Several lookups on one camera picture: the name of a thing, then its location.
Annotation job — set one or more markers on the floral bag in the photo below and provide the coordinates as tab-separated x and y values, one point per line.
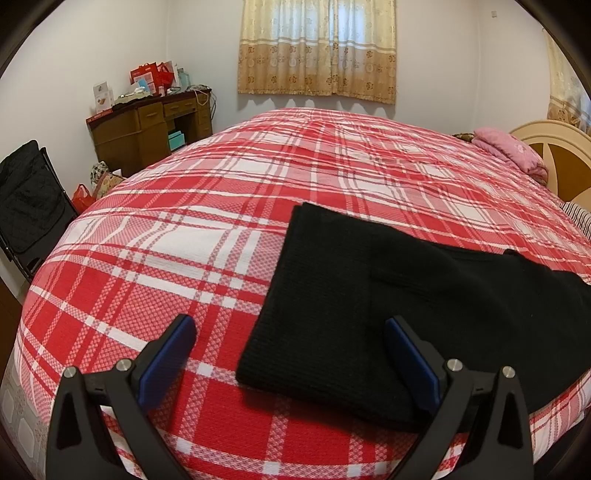
105	180

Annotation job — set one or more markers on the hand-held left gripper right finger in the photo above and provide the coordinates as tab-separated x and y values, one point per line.
415	367

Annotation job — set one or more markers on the red gift bags on desk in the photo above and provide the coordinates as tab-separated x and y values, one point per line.
143	73

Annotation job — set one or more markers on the short beige floral curtain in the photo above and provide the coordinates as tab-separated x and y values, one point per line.
318	55

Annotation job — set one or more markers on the clear bottle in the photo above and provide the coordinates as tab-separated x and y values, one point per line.
183	77

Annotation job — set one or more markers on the bed with red plaid sheet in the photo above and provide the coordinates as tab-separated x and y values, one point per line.
184	258

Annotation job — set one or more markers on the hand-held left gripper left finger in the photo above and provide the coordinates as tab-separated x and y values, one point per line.
164	364

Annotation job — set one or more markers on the red flat box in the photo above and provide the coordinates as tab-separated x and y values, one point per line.
99	115

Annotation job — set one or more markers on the cream and brown headboard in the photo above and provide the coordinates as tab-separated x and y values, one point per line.
565	157

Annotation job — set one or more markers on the black folding chair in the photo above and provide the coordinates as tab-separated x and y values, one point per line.
32	203

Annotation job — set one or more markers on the long beige floral curtain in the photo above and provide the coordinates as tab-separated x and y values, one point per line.
565	87

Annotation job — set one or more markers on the dark cloth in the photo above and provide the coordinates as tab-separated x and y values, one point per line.
463	136

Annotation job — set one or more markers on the black pants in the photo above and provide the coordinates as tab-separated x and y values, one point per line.
351	295

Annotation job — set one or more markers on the pink folded blanket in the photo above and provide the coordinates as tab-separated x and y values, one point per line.
508	150

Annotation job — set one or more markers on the red plastic bag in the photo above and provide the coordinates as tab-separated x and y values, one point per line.
83	198

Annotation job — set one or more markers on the striped pillow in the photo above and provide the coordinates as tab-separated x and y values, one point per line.
578	216

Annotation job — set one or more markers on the blue and white box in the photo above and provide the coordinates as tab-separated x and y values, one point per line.
145	84

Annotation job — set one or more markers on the white card box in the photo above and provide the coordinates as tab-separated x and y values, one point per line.
102	97

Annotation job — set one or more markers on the teal box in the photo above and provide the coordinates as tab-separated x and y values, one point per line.
177	140

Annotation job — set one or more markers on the brown wooden desk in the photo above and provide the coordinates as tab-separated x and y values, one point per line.
134	134

